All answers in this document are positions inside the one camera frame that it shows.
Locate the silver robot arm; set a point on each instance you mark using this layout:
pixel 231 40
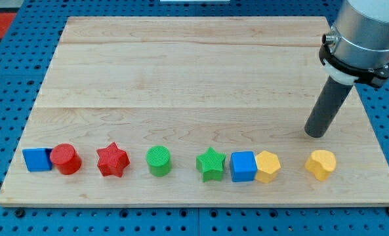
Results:
pixel 359 37

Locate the green star block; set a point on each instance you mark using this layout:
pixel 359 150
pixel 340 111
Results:
pixel 211 165

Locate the red star block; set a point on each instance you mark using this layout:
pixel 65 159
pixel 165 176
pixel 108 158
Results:
pixel 112 160

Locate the wooden board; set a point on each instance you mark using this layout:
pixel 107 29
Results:
pixel 190 83

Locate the green cylinder block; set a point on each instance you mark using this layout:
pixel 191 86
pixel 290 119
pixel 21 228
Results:
pixel 158 159

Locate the blue cube block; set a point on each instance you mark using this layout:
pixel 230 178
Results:
pixel 243 166

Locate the yellow hexagon block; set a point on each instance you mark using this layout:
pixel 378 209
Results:
pixel 268 166

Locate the yellow heart block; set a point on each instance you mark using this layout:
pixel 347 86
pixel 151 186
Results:
pixel 321 163

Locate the red cylinder block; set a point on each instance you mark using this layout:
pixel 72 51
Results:
pixel 65 158

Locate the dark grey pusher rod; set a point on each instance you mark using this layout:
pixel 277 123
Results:
pixel 329 102

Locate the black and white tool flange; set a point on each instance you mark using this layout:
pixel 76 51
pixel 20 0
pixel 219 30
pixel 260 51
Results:
pixel 348 75

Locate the blue block left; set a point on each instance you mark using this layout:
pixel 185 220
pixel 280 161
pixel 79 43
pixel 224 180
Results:
pixel 37 159

